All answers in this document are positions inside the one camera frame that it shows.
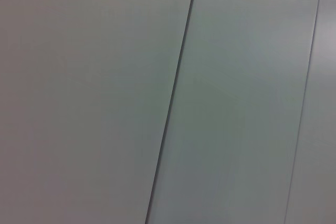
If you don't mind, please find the grey partition panel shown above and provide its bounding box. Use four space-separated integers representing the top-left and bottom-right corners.
147 0 323 224
0 0 198 224
285 0 336 224

